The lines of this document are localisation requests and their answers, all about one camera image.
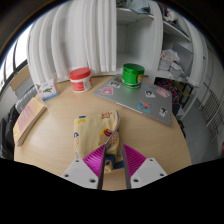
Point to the black bag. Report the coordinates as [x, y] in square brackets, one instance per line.
[7, 133]

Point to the black-framed window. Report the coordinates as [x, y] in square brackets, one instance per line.
[13, 63]

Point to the grey ribbed radiator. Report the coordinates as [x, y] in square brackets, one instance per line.
[25, 99]

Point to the white jar with red lid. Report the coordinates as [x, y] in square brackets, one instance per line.
[81, 81]

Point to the white shelf unit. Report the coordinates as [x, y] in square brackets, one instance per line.
[173, 50]

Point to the small white printed box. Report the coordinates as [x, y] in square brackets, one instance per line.
[47, 90]

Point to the grey laptop with stickers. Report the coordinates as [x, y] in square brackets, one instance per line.
[133, 100]

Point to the white slatted rack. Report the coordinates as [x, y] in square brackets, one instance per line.
[213, 113]

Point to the brown cardboard box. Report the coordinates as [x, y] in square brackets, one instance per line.
[20, 78]

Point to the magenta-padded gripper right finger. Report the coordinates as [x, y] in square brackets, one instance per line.
[146, 171]

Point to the green round tin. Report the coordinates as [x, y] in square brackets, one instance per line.
[132, 76]

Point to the thick yellow and pink book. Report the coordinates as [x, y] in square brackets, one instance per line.
[28, 118]

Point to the yellow patterned towel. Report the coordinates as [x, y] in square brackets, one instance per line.
[95, 130]

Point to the white curtain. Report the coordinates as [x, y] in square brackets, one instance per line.
[73, 36]

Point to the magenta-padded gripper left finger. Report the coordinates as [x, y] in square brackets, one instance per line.
[80, 171]

